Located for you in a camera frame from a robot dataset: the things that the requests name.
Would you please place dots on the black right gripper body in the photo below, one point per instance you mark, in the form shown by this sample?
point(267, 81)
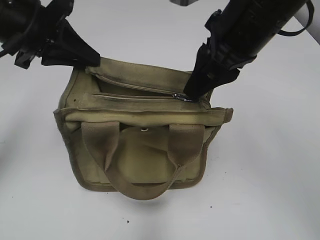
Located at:
point(230, 45)

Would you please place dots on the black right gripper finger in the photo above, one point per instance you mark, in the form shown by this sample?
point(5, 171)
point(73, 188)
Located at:
point(199, 82)
point(221, 76)

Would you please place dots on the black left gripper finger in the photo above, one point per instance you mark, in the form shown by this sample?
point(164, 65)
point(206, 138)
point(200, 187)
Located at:
point(87, 55)
point(60, 54)

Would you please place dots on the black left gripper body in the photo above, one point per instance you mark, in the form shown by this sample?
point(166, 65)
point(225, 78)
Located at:
point(30, 34)

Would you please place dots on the silver metal zipper pull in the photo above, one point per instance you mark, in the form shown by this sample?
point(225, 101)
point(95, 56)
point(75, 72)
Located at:
point(182, 97)

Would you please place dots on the olive yellow canvas bag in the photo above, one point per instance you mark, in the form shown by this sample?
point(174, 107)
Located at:
point(124, 131)

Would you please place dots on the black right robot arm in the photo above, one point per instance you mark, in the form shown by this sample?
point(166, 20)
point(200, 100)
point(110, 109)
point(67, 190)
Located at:
point(269, 17)

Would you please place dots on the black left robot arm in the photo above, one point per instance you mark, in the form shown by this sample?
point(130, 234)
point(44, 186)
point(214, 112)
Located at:
point(27, 8)

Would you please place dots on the grey box at top edge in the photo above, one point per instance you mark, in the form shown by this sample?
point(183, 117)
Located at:
point(183, 3)

